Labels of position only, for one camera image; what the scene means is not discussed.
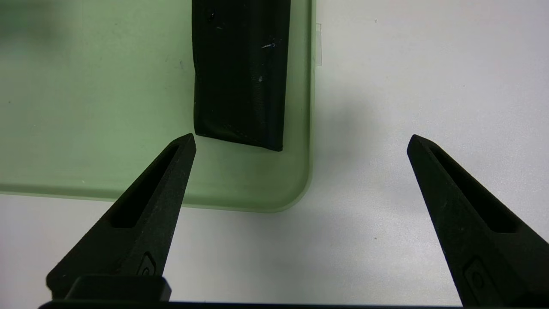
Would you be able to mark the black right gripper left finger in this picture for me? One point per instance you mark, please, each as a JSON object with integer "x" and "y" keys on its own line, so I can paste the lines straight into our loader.
{"x": 141, "y": 231}

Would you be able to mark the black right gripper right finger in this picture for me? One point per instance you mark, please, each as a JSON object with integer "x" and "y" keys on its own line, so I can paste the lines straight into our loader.
{"x": 472, "y": 231}

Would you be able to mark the black glasses case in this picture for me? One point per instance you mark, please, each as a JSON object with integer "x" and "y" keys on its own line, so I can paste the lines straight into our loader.
{"x": 240, "y": 73}

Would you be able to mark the light green plastic tray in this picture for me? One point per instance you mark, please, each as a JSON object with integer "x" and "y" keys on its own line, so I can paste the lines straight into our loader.
{"x": 107, "y": 107}

